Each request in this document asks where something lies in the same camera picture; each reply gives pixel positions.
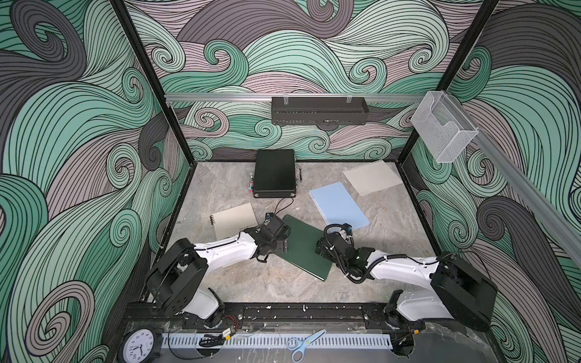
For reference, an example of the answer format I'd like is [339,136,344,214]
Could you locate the dark green spiral notebook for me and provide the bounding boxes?
[278,215,331,281]

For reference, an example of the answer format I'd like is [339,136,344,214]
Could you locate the torn lined paper page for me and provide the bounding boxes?
[343,160,402,196]

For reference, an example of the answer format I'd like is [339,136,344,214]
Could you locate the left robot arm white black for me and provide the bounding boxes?
[145,213,291,328]

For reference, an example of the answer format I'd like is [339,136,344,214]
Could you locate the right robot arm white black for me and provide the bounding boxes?
[316,224,498,332]

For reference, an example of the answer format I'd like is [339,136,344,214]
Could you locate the beige spiral notebook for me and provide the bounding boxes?
[210,203,258,240]

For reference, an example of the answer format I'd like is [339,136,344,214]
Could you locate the black hard case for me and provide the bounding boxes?
[252,149,297,198]

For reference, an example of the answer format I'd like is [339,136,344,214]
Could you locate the light blue scissors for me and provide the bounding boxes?
[286,330,327,363]

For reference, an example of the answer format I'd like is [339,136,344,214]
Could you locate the round analog clock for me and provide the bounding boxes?
[117,328,157,363]

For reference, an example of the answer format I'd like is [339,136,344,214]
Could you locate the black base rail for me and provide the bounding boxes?
[122,301,487,332]

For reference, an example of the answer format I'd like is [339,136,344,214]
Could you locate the white slotted cable duct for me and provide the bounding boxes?
[161,333,393,350]

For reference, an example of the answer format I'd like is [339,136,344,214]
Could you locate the black wall tray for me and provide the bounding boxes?
[271,96,369,126]

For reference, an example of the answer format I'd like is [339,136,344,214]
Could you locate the clear plastic wall holder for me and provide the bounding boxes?
[411,91,479,163]

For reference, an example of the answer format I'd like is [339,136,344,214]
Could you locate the aluminium rail back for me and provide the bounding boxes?
[165,92,426,103]

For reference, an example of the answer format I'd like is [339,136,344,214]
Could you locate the aluminium rail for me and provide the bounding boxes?
[165,92,426,103]
[457,100,580,261]

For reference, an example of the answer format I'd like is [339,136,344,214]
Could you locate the aluminium rail right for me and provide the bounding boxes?
[457,100,580,261]

